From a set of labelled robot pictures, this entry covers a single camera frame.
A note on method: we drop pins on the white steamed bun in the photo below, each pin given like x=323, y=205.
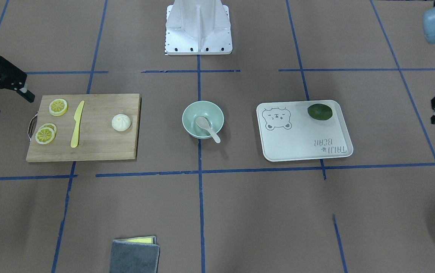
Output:
x=121, y=122

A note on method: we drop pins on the white ceramic spoon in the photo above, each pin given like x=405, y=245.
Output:
x=204, y=124

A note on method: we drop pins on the mint green bowl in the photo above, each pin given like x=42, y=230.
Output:
x=210, y=111

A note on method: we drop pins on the lemon slice underneath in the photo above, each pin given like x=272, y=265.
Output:
x=49, y=125

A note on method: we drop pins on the bamboo cutting board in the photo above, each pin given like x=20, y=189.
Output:
x=97, y=139

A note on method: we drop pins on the yellow plastic knife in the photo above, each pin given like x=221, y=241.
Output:
x=77, y=118

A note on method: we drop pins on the white bear serving tray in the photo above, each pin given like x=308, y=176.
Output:
x=289, y=133

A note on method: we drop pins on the dark green avocado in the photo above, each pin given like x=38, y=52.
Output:
x=320, y=112

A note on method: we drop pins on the lemon slice near handle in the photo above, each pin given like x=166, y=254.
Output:
x=58, y=107

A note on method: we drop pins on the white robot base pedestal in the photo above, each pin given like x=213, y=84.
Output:
x=198, y=27

